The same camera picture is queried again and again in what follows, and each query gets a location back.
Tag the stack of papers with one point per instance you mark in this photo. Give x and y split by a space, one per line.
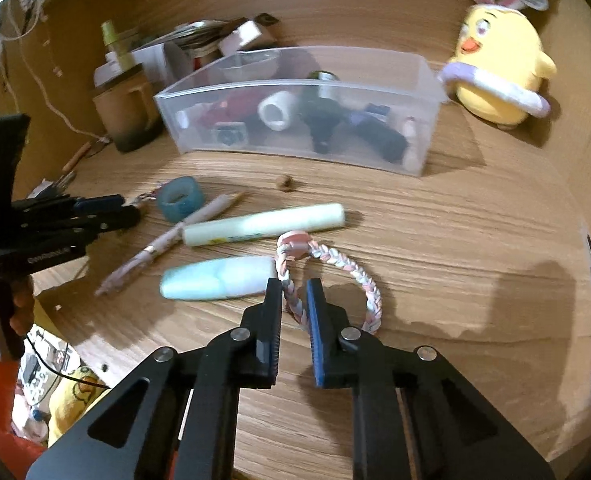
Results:
175 45

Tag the dark green bottle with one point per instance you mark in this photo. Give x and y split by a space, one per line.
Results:
323 115

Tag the brown mug with wooden lid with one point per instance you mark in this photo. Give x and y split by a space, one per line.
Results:
125 115

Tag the clear plastic storage box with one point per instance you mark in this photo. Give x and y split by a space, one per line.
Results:
300 155

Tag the black cylinder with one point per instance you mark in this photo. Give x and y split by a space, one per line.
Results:
383 140

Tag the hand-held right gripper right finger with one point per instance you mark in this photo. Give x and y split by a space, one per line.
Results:
316 335

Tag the pink pen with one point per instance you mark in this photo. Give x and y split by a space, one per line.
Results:
215 207

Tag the light blue tape roll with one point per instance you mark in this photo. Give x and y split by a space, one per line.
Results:
179 200

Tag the small brown crumb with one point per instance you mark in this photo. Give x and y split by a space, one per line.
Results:
286 183

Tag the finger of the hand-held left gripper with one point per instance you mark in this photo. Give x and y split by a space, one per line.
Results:
97 202
115 220

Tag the person's left hand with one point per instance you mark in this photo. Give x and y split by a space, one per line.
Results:
25 305

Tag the green spray bottle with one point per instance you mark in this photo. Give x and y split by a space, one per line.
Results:
114 42

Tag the light green tube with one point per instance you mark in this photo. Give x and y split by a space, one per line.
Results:
265 225

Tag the small blue box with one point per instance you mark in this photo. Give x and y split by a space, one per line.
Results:
376 111

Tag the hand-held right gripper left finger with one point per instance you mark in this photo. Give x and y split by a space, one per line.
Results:
274 330

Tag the pale purple pen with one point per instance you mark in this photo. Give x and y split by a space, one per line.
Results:
135 262

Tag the small white cardboard box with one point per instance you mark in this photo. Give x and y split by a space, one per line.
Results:
248 32

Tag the pink tube with white cap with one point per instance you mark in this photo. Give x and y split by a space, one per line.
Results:
200 117

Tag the yellow chick plush toy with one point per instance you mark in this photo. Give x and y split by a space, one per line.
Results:
500 55

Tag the red tea packet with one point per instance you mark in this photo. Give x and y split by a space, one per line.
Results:
238 106

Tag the yellow duck plush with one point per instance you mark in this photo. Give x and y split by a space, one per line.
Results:
75 405

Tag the light blue tube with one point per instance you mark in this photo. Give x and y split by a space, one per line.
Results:
215 279

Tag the white tube with nozzle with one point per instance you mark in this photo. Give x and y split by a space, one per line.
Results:
411 145

